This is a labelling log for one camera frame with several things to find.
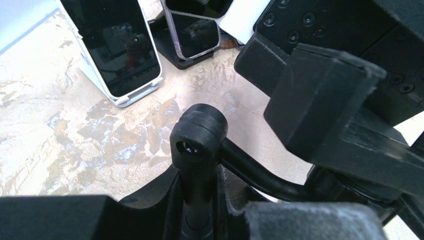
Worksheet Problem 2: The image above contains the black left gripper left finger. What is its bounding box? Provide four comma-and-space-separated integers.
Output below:
0, 166, 178, 240

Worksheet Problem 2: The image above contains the purple case phone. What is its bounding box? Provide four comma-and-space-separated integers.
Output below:
161, 0, 221, 60

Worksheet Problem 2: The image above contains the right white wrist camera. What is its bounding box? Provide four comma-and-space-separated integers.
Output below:
216, 0, 271, 44

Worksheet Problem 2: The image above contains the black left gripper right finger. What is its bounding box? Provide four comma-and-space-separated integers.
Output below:
218, 167, 387, 240

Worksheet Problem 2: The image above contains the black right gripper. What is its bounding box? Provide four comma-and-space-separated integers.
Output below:
234, 0, 424, 126

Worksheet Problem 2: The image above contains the wooden base phone stand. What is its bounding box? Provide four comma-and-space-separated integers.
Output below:
219, 38, 239, 50

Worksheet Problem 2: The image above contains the lilac case phone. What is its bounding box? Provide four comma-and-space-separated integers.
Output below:
164, 0, 234, 19

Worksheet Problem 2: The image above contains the black plastic phone stand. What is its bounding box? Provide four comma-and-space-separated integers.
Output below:
148, 11, 221, 70

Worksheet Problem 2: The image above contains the black round base phone stand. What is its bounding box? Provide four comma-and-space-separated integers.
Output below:
169, 43, 424, 240

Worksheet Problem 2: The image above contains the white case phone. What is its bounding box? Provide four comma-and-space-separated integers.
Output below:
59, 0, 162, 99

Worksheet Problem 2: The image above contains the silver metal phone stand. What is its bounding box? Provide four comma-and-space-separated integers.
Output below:
54, 0, 165, 109

